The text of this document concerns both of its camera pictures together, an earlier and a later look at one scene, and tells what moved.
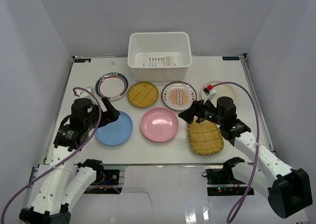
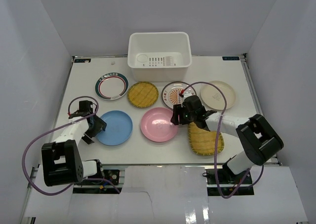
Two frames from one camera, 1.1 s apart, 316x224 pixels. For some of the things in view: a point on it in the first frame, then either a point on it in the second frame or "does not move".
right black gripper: (188, 115) to (178, 110)
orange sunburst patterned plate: (178, 96) does not move
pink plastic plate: (159, 124) does not move
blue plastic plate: (116, 132) does not move
